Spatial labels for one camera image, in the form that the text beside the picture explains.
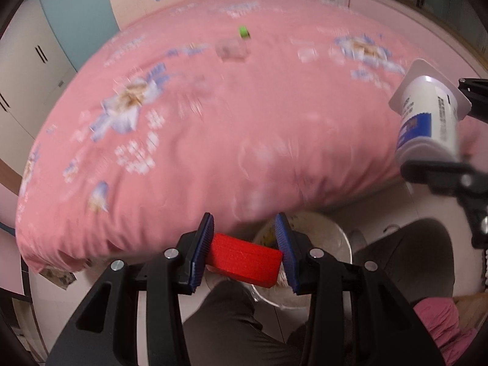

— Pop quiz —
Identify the red cube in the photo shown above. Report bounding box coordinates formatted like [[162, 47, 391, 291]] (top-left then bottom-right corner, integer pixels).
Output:
[[206, 233, 285, 288]]

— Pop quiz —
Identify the white wardrobe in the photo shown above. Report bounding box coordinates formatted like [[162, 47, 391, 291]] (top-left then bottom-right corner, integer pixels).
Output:
[[0, 0, 79, 149]]

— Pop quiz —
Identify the person's leg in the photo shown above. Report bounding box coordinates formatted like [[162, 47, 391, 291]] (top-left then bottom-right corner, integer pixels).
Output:
[[351, 218, 456, 302], [183, 280, 306, 366]]

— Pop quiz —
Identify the person's left leg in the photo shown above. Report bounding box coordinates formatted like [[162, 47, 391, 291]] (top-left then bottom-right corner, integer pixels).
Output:
[[183, 280, 306, 366]]

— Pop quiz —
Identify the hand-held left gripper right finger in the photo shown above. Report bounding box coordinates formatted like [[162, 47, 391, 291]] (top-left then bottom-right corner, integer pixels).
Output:
[[275, 213, 445, 366]]

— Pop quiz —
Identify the pink floral blanket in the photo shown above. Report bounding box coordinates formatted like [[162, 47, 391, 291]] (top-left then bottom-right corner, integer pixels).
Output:
[[15, 0, 477, 275]]

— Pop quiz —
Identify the person's right leg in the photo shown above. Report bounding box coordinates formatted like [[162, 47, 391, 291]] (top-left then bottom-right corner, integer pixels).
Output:
[[351, 218, 456, 302]]

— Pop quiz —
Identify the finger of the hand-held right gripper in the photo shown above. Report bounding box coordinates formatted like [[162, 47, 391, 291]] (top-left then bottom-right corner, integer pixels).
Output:
[[457, 78, 488, 123], [400, 160, 488, 250]]

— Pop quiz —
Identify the white yogurt cup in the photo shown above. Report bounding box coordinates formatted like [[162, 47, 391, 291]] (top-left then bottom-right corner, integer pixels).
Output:
[[388, 59, 472, 168]]

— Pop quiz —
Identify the pink quilted jacket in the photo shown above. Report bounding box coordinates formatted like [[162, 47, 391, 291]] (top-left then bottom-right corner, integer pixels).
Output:
[[414, 297, 479, 366]]

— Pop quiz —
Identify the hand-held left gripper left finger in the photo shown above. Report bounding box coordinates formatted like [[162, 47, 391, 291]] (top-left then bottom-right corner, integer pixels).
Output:
[[46, 213, 215, 366]]

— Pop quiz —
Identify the white bin with plastic bag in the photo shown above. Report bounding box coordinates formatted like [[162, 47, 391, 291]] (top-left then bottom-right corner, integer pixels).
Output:
[[249, 211, 353, 309]]

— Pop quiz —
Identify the tan wooden furniture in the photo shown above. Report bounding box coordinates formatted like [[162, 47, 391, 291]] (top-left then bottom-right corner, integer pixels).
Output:
[[454, 293, 488, 330]]

